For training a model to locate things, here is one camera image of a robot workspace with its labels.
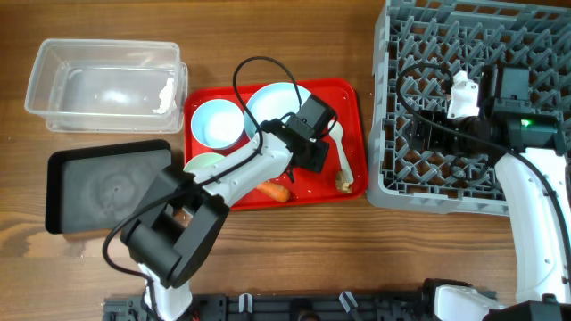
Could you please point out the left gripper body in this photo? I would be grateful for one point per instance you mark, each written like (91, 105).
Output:
(317, 160)

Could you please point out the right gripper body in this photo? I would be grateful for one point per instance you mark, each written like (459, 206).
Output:
(419, 135)

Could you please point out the light blue plate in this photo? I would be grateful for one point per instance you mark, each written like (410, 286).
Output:
(276, 100)

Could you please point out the light blue bowl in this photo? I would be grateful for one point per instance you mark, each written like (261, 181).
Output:
(217, 124)

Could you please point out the green bowl with rice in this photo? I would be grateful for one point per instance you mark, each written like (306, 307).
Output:
(203, 160)

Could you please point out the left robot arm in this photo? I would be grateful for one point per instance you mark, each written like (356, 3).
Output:
(174, 227)

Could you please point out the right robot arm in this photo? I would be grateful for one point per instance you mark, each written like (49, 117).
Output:
(530, 164)

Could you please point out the grey dishwasher rack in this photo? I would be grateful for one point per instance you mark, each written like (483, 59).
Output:
(413, 40)

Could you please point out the white plastic spoon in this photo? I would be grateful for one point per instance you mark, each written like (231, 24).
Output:
(336, 133)

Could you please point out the brown food scrap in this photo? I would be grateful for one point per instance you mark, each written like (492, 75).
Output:
(341, 183)

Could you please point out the orange carrot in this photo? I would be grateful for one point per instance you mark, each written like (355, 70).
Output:
(274, 191)

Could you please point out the red serving tray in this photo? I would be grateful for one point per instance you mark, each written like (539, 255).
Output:
(308, 187)

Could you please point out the black plastic tray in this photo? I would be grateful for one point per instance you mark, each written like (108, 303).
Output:
(95, 188)

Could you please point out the clear plastic bin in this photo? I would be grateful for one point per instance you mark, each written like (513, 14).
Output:
(106, 86)

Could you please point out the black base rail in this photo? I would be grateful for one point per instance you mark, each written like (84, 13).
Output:
(379, 307)

